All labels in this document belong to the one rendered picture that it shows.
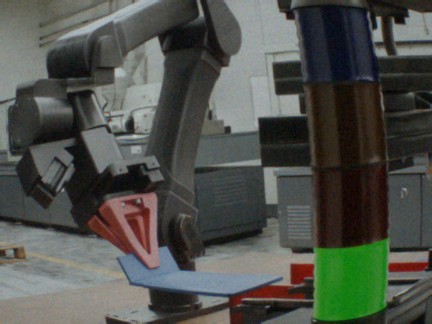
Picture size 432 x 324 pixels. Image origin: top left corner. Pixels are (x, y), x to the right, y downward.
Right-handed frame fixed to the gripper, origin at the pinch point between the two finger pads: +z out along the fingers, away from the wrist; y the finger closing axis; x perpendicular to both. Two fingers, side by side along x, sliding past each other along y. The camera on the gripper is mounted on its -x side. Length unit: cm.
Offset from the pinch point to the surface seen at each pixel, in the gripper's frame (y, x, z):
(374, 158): 45, -27, 12
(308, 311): 20.3, -6.2, 14.2
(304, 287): 14.1, 2.3, 10.9
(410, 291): 27.5, -1.8, 18.0
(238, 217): -447, 528, -156
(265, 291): 1.1, 12.0, 7.3
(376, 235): 43, -27, 15
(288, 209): -342, 464, -115
